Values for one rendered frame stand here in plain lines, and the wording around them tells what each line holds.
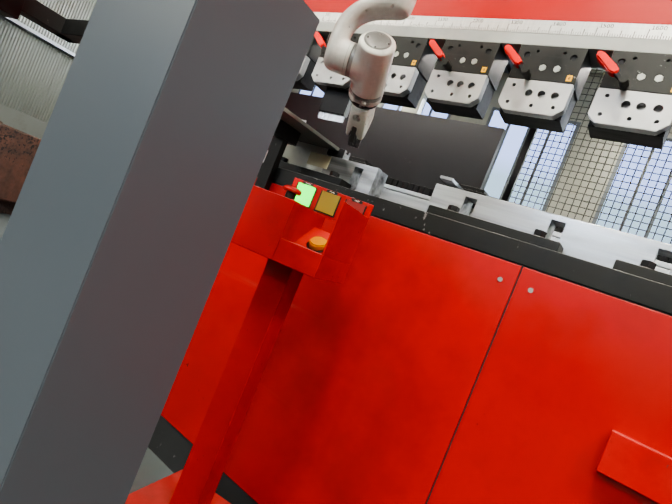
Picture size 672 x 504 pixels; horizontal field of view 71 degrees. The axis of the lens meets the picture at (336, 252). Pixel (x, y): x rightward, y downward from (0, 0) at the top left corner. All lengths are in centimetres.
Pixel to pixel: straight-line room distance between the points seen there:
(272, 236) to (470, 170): 104
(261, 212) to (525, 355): 56
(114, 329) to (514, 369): 69
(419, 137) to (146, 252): 148
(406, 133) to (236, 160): 139
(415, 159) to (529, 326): 107
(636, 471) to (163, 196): 80
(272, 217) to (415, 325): 38
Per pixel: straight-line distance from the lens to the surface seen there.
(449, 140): 186
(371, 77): 114
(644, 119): 116
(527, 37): 131
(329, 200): 104
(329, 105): 150
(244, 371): 98
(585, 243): 110
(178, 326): 65
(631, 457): 93
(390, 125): 200
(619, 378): 94
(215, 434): 103
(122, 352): 61
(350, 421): 110
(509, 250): 99
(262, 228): 92
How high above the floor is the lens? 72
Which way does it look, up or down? level
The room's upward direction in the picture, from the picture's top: 22 degrees clockwise
